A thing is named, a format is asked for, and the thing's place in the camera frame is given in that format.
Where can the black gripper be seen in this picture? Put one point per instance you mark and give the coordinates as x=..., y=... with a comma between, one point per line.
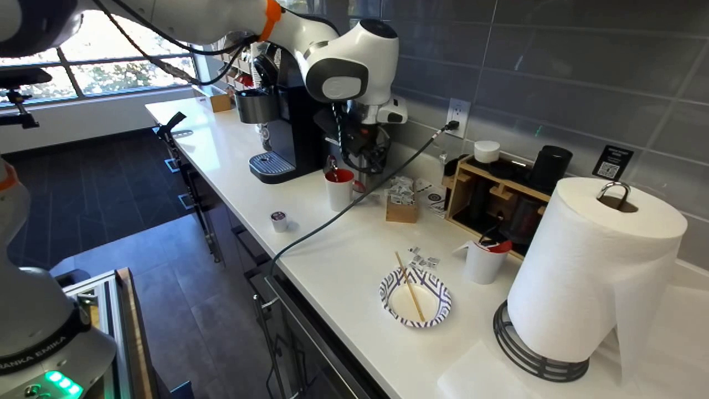
x=364, y=137

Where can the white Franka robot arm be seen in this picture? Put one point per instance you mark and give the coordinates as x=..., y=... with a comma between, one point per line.
x=222, y=18

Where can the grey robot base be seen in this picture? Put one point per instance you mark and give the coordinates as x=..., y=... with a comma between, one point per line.
x=35, y=325

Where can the small wooden box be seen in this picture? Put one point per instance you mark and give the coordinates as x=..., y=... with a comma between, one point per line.
x=401, y=209

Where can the small brown box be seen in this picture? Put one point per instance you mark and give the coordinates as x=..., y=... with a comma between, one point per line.
x=222, y=100

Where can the dark counter cabinet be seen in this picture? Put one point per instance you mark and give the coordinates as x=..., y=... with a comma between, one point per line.
x=245, y=296

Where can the white cup with red contents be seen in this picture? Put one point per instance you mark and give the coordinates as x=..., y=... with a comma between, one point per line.
x=340, y=192

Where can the black coffee machine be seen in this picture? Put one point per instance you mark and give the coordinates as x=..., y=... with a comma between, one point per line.
x=296, y=147

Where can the wooden organizer rack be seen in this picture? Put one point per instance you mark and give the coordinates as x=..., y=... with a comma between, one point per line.
x=473, y=194

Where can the small coffee pod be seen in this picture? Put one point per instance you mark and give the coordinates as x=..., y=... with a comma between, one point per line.
x=280, y=219

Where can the small scattered packets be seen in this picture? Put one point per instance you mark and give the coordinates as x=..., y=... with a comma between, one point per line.
x=424, y=258

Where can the small white cup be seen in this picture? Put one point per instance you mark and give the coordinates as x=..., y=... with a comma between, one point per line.
x=485, y=151

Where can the metal pot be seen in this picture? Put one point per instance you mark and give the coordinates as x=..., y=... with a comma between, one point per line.
x=256, y=107

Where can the wooden stir stick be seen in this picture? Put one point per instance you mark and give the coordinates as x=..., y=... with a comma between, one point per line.
x=411, y=288

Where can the white mug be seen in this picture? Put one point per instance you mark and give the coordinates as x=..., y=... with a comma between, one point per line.
x=484, y=265

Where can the patterned paper bowl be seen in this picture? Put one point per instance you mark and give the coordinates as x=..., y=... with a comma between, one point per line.
x=435, y=301

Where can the red packet in mug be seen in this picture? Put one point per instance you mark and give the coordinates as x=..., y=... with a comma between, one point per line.
x=500, y=247

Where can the black cylindrical container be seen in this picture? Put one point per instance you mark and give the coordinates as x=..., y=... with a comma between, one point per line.
x=551, y=167

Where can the white paper towel roll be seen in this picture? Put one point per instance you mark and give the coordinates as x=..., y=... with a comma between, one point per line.
x=584, y=274

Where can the black QR code sign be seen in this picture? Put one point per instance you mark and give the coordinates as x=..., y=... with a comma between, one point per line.
x=611, y=163

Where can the white wall outlet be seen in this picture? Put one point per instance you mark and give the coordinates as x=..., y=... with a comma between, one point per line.
x=460, y=111

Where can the black clamp mount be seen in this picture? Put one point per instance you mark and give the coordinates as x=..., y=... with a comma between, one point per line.
x=169, y=124

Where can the aluminium frame cart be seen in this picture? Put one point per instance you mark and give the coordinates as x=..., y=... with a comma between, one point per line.
x=111, y=311

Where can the black camera stand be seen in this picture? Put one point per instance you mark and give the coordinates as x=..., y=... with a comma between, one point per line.
x=19, y=81

